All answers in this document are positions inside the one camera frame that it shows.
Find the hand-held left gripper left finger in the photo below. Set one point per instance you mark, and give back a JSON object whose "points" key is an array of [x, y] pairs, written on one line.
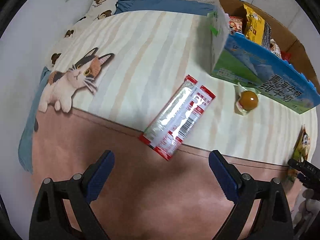
{"points": [[100, 177]]}

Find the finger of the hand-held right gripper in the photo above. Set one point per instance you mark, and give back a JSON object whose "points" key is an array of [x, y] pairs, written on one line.
{"points": [[306, 167], [310, 182]]}

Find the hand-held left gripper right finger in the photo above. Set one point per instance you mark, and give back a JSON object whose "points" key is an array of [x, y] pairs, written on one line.
{"points": [[223, 177]]}

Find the yellow panda snack packet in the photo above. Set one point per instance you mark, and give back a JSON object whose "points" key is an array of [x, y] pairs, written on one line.
{"points": [[302, 142]]}

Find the red and silver snack packet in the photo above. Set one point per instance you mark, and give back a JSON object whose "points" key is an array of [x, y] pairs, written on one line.
{"points": [[177, 120]]}

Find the red triangular snack packet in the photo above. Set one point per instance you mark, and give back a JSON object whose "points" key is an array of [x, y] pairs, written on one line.
{"points": [[286, 55]]}

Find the cardboard box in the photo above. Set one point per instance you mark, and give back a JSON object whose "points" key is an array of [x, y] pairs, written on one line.
{"points": [[250, 62]]}

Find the white nut snack packet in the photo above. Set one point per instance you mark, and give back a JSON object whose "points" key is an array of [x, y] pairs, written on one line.
{"points": [[276, 48]]}

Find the yellow and black snack packet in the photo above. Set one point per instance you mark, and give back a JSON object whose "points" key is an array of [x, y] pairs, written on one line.
{"points": [[255, 27]]}

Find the red panda snack packet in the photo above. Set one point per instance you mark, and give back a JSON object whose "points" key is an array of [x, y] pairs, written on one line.
{"points": [[236, 25]]}

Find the person's right hand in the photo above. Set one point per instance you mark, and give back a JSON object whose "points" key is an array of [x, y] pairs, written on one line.
{"points": [[308, 205]]}

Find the brown egg in clear wrapper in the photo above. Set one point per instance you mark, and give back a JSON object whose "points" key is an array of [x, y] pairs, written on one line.
{"points": [[247, 100]]}

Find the cat printed blanket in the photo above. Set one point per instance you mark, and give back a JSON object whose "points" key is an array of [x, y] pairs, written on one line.
{"points": [[150, 55]]}

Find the white door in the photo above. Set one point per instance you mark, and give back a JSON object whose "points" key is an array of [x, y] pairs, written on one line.
{"points": [[282, 0]]}

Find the bear printed pillow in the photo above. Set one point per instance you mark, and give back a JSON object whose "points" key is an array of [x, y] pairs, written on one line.
{"points": [[100, 5]]}

